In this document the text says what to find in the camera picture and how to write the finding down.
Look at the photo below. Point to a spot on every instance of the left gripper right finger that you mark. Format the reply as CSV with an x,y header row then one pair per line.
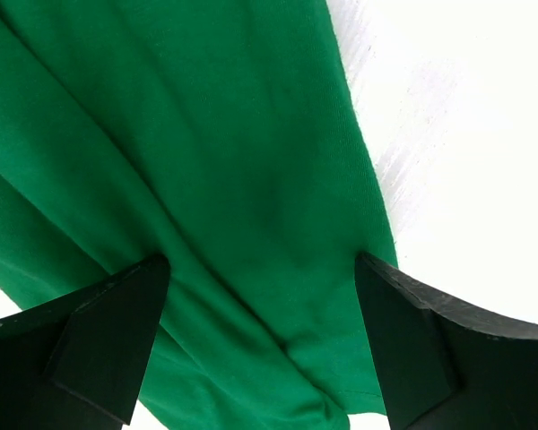
x,y
441,362

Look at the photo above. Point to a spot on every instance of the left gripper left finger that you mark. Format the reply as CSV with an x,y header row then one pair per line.
x,y
78,361

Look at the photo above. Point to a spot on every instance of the green t shirt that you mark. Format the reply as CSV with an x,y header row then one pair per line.
x,y
220,134

